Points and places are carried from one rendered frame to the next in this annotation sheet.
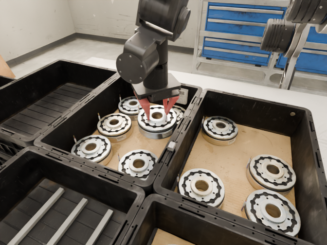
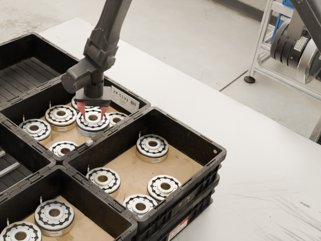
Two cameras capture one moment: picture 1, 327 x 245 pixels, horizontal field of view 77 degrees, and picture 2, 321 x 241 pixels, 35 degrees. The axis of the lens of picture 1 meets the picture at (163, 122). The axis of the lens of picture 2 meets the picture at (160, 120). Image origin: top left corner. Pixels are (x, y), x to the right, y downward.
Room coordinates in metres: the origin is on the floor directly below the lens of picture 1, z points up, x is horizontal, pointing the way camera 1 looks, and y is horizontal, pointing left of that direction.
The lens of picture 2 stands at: (-0.73, -0.42, 1.92)
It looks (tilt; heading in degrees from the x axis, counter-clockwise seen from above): 38 degrees down; 11
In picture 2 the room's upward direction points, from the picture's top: 9 degrees clockwise
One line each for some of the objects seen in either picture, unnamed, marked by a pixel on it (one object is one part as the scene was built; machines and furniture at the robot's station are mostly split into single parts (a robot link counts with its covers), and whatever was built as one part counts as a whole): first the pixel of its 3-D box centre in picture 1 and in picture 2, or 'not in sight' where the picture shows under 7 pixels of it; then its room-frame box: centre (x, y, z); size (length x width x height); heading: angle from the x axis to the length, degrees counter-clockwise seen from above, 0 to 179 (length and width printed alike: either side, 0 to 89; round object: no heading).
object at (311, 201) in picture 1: (240, 158); (145, 172); (0.33, -0.19, 0.87); 0.40 x 0.30 x 0.11; 157
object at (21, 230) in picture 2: not in sight; (20, 236); (-0.01, 0.03, 0.86); 0.05 x 0.05 x 0.01
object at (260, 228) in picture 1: (245, 144); (147, 159); (0.33, -0.19, 0.92); 0.40 x 0.30 x 0.02; 157
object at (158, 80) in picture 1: (154, 75); (93, 87); (0.41, 0.02, 1.05); 0.10 x 0.07 x 0.07; 112
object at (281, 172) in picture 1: (272, 169); (165, 186); (0.30, -0.26, 0.86); 0.05 x 0.05 x 0.01
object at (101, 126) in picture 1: (114, 123); (61, 115); (0.48, 0.15, 0.86); 0.10 x 0.10 x 0.01
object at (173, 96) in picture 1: (160, 100); (97, 106); (0.42, 0.01, 0.98); 0.07 x 0.07 x 0.09; 22
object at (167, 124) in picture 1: (157, 117); (92, 119); (0.42, 0.02, 0.93); 0.10 x 0.10 x 0.01
